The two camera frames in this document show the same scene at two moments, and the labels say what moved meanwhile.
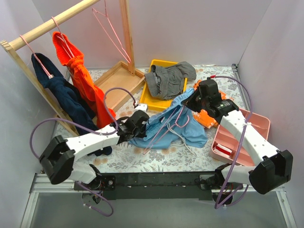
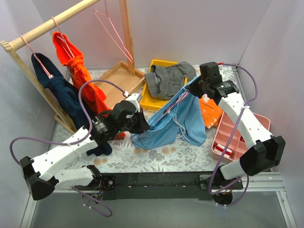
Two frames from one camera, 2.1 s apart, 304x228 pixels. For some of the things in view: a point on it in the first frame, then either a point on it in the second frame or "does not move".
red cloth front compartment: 222,151 does not move
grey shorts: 168,82 does not move
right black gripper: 190,103 → 196,85
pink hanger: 169,123 → 181,97
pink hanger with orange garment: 67,47 does not move
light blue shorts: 177,123 does not move
